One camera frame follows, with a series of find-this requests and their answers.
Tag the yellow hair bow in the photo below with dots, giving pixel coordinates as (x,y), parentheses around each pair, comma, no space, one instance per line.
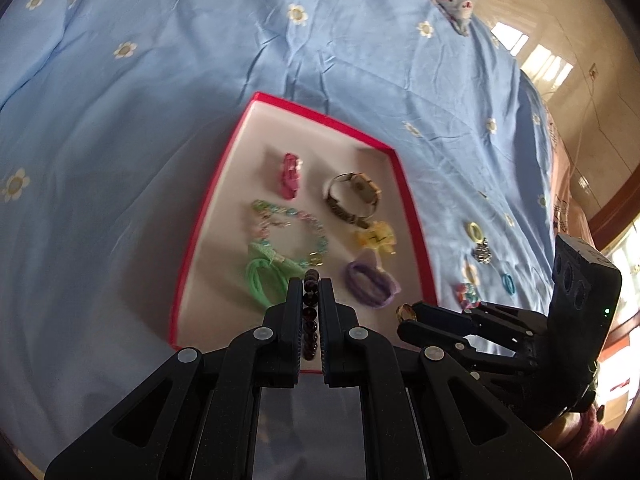
(375,237)

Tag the pink hair clip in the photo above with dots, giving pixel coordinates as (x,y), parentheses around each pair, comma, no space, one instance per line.
(290,175)

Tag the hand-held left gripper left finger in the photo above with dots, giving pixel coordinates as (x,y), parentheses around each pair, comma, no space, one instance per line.
(287,310)

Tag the red-rimmed white tray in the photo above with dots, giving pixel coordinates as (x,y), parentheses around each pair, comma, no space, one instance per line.
(280,185)

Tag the blue floral bedsheet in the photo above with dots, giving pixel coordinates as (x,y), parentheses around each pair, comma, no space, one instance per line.
(150,85)

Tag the person's right forearm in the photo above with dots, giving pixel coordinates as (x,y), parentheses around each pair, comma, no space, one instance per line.
(595,435)

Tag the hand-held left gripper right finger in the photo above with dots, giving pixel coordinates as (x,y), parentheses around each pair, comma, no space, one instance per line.
(330,310)

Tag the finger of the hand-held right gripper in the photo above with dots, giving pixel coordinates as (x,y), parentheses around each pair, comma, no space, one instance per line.
(440,342)
(450,312)

